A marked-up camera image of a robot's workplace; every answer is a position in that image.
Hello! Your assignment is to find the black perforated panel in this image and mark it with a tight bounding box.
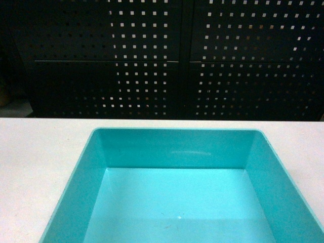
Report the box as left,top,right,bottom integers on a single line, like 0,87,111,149
1,1,323,121

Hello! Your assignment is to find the teal plastic tray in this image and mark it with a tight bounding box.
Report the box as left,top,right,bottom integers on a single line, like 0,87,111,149
40,128,323,242

